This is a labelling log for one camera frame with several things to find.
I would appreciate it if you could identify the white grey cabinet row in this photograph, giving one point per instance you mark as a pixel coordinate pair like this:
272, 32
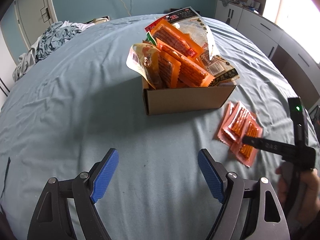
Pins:
288, 56

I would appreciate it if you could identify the grey white door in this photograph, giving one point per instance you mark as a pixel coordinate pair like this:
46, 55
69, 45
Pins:
34, 17

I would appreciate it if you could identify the person right hand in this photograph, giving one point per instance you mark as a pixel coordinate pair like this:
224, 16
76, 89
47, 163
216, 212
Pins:
310, 205

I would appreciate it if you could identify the yellow chicken feet snack bag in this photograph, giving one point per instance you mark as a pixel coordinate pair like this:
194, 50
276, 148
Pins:
143, 59

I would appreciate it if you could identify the green white snack packet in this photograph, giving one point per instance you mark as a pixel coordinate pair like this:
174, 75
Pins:
150, 39

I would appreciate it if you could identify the pink orange spicy stick packet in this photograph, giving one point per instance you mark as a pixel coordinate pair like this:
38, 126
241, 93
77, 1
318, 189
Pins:
173, 37

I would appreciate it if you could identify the crumpled blue grey blanket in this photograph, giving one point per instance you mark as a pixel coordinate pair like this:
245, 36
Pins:
52, 39

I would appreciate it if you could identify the light blue bed sheet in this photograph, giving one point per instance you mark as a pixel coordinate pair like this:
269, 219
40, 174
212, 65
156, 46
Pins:
71, 108

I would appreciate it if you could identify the large clear red snack bag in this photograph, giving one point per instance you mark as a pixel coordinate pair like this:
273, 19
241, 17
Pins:
188, 21

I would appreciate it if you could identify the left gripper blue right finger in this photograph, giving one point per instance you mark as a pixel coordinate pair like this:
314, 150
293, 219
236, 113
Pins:
228, 189

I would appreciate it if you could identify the long orange spicy strip packet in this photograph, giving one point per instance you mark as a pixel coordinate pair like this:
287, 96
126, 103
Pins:
190, 73

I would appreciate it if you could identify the brown cardboard box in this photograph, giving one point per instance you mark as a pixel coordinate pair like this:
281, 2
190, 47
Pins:
167, 101

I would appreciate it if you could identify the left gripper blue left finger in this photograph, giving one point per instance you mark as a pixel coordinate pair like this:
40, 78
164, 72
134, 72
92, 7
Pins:
88, 188

